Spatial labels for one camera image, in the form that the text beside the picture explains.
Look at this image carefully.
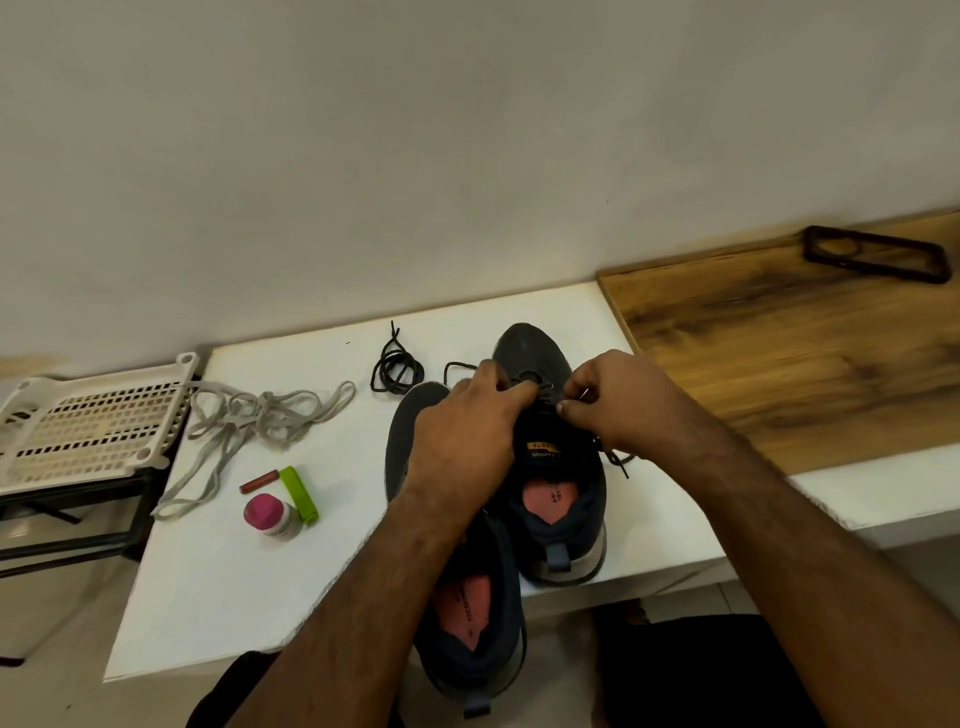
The person's right forearm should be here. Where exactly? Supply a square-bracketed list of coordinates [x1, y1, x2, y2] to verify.
[697, 427, 960, 728]

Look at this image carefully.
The person's left forearm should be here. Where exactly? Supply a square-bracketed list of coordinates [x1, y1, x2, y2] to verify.
[225, 487, 489, 728]

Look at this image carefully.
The person's left hand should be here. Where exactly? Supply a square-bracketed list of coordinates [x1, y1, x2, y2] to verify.
[402, 358, 540, 527]

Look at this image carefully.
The person's right hand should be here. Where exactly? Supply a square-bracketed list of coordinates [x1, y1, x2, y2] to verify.
[556, 348, 747, 470]

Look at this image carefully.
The dark sneaker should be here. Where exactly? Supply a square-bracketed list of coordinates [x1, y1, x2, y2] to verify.
[384, 379, 530, 720]
[490, 321, 611, 588]

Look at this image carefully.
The black shoelace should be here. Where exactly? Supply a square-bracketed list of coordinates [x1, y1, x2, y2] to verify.
[442, 360, 635, 482]
[370, 319, 428, 398]

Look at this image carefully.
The grey shoelaces bundle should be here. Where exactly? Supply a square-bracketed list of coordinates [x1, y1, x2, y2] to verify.
[150, 378, 359, 522]

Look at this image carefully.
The pink capped white bottle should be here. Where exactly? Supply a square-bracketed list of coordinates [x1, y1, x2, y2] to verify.
[241, 490, 300, 540]

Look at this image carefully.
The green marker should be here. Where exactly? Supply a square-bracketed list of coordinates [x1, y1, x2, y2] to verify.
[277, 463, 321, 527]

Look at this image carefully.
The white perforated plastic tray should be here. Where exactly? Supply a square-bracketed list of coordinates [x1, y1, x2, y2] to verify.
[0, 351, 201, 500]

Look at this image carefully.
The wooden board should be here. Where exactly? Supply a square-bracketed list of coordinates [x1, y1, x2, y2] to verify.
[595, 208, 960, 479]

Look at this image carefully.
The black metal rack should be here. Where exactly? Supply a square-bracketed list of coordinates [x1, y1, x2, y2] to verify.
[0, 382, 194, 669]

